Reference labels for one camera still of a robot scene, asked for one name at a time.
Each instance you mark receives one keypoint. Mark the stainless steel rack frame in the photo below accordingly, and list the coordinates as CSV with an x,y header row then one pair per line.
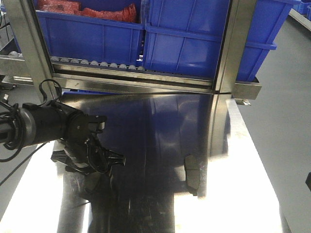
x,y
35,66

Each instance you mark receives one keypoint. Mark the blue plastic bin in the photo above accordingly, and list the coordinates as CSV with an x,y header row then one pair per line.
x,y
184,36
90,38

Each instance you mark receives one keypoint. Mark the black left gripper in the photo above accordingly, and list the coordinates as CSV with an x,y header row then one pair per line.
x,y
81,150

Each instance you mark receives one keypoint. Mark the blue plastic bin left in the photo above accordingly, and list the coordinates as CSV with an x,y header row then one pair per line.
x,y
90,38

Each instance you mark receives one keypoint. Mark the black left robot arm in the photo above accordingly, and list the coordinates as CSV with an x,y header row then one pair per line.
x,y
32,124

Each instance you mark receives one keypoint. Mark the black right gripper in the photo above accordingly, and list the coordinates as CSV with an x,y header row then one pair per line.
x,y
308,181

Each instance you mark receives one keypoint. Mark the dark brake pad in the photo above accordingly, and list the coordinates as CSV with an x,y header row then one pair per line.
x,y
192,172

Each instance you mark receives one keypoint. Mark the blue plastic bin right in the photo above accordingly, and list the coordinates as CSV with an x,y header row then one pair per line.
x,y
184,36

